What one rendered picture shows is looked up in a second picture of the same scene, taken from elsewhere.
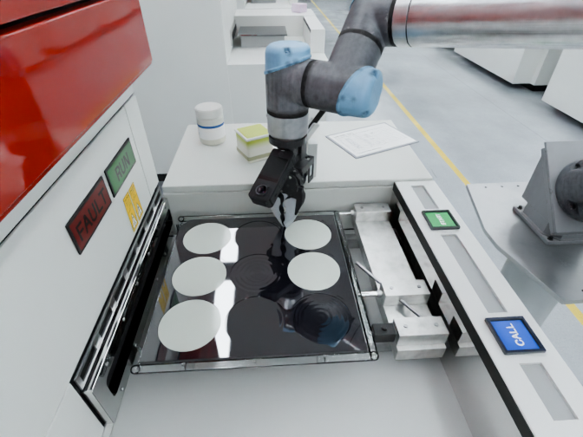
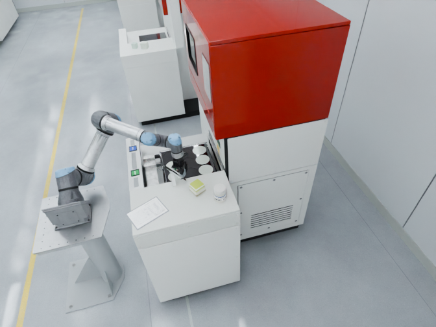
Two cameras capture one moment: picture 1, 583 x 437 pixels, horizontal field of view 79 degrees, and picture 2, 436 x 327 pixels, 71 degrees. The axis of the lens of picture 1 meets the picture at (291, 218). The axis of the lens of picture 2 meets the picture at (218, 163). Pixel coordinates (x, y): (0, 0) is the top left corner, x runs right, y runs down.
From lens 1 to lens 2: 2.32 m
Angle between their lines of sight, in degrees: 98
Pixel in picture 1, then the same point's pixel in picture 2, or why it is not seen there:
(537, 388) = (133, 143)
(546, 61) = not seen: outside the picture
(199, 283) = (201, 157)
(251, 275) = (189, 161)
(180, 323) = (201, 149)
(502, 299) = (130, 154)
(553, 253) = (92, 201)
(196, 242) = (208, 167)
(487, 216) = (104, 215)
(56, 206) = not seen: hidden behind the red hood
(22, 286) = not seen: hidden behind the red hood
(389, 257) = (150, 177)
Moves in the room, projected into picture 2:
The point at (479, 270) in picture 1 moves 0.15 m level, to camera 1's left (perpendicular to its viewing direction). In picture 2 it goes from (132, 160) to (153, 157)
